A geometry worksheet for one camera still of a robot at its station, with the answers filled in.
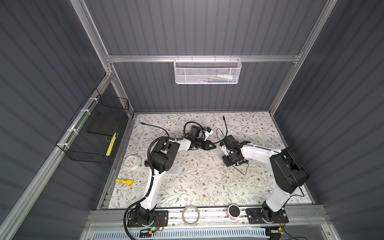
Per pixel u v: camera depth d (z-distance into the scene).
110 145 0.69
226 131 1.08
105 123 0.77
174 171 0.88
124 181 0.85
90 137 0.72
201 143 0.91
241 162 0.93
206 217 0.75
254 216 0.73
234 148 0.71
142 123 1.15
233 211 0.71
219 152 0.96
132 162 0.91
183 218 0.75
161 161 0.60
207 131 0.94
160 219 0.73
